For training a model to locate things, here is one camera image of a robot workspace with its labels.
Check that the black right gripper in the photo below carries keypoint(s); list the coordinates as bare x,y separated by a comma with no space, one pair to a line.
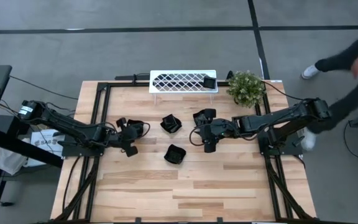
213,130

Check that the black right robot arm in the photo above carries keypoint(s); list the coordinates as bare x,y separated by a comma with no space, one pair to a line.
259,123

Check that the green potted artificial plant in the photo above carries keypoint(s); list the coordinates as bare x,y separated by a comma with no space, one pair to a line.
245,88

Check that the black mini shaped plate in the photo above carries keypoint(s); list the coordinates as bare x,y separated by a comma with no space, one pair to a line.
134,122
194,117
164,126
199,115

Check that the black faceted mini plate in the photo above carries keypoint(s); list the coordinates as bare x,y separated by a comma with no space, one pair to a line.
175,154

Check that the black metal bracket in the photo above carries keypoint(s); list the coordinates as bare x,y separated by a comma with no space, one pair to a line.
126,77
230,75

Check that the wide black shallow plate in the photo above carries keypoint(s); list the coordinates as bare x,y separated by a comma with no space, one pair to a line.
166,159

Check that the small black square plate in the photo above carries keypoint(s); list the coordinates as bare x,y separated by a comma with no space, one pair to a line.
209,82

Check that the black deep square plate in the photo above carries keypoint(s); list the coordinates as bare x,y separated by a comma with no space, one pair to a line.
172,123

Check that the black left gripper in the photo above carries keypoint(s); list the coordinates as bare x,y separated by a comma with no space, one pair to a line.
123,138

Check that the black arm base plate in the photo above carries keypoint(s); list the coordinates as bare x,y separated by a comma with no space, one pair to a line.
73,152
286,152

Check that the white printed plastic bag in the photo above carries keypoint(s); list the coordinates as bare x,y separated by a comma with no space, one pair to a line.
8,158

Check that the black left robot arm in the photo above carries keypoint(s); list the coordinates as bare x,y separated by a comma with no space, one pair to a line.
64,124

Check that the person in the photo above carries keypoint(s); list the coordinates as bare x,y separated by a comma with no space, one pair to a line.
346,102

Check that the black aluminium table frame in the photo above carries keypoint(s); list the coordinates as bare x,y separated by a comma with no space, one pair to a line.
126,84

